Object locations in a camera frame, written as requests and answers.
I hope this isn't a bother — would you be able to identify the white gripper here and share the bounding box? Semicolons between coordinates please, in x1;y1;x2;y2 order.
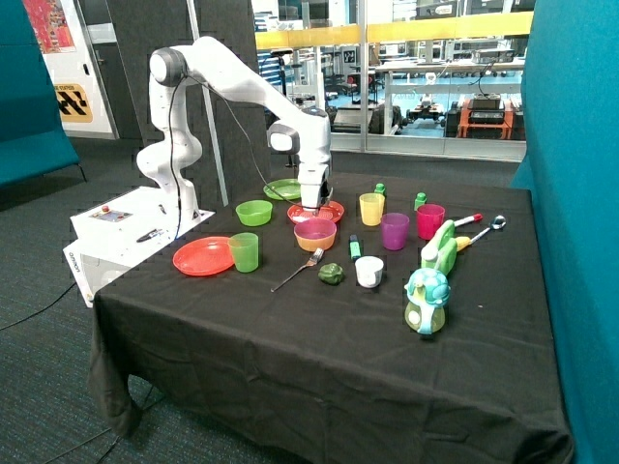
298;166;333;216

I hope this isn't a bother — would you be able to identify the purple plastic bowl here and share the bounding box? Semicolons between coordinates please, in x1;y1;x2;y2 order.
294;217;337;240

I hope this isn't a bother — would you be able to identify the green white toy jug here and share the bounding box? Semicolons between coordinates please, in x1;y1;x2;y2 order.
421;219;457;276

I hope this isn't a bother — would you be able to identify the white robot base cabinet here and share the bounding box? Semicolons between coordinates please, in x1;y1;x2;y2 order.
62;186;217;308

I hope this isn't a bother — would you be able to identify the magenta plastic cup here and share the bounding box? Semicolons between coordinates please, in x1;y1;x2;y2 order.
417;204;445;240

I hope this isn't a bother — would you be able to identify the black tablecloth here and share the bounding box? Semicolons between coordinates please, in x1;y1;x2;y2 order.
88;173;575;463

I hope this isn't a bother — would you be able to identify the yellow toy piece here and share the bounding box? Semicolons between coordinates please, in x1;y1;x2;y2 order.
456;237;471;251

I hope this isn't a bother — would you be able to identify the green block left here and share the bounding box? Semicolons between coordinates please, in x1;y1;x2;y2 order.
374;183;386;198

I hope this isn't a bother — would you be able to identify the yellow plastic cup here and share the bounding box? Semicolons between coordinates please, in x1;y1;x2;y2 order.
359;192;385;226

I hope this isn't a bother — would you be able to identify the teal sofa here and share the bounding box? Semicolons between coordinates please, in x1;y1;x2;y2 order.
1;1;80;188

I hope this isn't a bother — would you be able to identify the green plastic plate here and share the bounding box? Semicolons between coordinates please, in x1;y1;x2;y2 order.
263;178;301;201

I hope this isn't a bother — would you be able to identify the red plate centre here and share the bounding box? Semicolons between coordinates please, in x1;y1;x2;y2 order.
287;201;344;223

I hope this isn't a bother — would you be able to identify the green plastic cup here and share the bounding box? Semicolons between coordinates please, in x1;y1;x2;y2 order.
228;232;259;274

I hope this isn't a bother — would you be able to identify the purple plastic cup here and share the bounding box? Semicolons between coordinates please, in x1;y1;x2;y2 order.
380;213;410;251

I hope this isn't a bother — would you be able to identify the red plate front left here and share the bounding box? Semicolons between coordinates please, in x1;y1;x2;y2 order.
172;236;234;276

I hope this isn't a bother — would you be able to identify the yellow plastic bowl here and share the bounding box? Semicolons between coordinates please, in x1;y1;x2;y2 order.
295;233;336;252

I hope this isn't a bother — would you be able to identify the red poster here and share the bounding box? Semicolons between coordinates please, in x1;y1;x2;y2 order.
22;0;76;55

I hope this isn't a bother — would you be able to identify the black tripod stand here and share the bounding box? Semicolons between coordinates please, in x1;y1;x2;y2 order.
284;155;299;169

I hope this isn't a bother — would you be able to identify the green plastic bowl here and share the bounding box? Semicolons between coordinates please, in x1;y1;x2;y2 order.
235;199;273;227

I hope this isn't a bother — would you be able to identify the green block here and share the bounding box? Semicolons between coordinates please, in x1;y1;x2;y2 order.
414;191;427;211
374;183;386;198

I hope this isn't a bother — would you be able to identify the white cup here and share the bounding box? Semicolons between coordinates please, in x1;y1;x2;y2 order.
355;256;384;289

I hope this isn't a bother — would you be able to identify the teal partition wall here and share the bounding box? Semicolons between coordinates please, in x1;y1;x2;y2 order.
513;1;618;463

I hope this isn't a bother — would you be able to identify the yellow black sign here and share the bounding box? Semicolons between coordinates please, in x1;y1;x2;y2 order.
54;83;93;124

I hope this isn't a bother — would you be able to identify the green block right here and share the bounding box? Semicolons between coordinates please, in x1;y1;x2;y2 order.
414;191;427;211

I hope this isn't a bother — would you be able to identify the metal spoon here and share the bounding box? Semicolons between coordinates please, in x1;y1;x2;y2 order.
470;216;507;245

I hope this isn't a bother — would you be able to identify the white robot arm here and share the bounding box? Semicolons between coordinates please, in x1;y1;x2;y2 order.
136;37;332;225

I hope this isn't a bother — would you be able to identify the green toy pepper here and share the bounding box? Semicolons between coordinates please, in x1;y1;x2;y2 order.
318;263;345;285

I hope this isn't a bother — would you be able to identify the red plate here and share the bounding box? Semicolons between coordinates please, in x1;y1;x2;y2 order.
172;236;234;276
287;201;344;223

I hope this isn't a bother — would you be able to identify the red capped marker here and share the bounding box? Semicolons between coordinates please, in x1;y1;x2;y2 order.
454;213;483;227

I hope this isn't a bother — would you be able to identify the green highlighter marker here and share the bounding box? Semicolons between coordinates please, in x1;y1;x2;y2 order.
348;234;362;261

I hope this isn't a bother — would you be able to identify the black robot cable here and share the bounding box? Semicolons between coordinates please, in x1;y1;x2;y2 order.
166;72;304;241

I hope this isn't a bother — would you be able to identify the metal fork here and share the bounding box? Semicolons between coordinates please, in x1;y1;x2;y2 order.
270;247;325;293

